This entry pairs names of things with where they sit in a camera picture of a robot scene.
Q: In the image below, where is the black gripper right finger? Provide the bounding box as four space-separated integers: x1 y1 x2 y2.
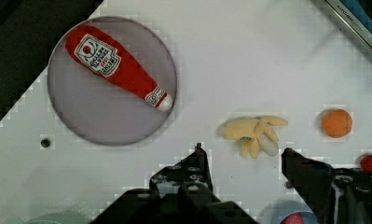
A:
281 147 372 224

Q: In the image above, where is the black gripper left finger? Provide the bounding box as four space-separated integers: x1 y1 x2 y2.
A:
149 143 213 198

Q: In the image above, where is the plush peeled banana toy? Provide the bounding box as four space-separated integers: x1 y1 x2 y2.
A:
223 116 288 159

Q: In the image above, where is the green mug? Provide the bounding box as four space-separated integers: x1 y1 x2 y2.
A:
3 211 91 224

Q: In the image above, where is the blue bowl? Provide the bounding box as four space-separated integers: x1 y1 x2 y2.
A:
269 202 318 224

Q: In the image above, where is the red strawberry in bowl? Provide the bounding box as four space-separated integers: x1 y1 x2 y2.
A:
282 213 304 224

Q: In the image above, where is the plush orange fruit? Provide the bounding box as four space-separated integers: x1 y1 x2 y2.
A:
322 109 352 138

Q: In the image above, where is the round grey plate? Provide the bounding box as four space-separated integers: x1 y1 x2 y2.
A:
48 16 178 147

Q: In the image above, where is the plush red ketchup bottle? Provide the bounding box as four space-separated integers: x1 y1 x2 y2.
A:
65 25 173 112

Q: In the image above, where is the silver black toaster oven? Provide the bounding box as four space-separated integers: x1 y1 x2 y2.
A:
324 0 372 51

